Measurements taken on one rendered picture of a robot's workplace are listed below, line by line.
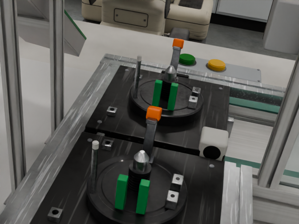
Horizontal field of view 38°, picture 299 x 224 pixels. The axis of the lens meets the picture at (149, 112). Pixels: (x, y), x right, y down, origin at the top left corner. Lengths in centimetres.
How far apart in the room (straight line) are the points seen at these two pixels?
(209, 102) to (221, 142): 15
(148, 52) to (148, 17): 28
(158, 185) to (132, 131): 15
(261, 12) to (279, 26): 331
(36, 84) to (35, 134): 20
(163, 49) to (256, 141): 53
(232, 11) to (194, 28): 213
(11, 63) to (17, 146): 14
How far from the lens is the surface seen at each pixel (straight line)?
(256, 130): 90
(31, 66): 115
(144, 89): 82
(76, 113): 79
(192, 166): 68
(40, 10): 75
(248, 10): 390
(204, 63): 101
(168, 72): 77
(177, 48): 82
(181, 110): 77
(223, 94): 89
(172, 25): 179
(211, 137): 72
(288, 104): 61
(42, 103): 100
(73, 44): 88
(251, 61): 132
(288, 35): 60
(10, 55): 60
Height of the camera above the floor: 140
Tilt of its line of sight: 33 degrees down
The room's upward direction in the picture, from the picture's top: 8 degrees clockwise
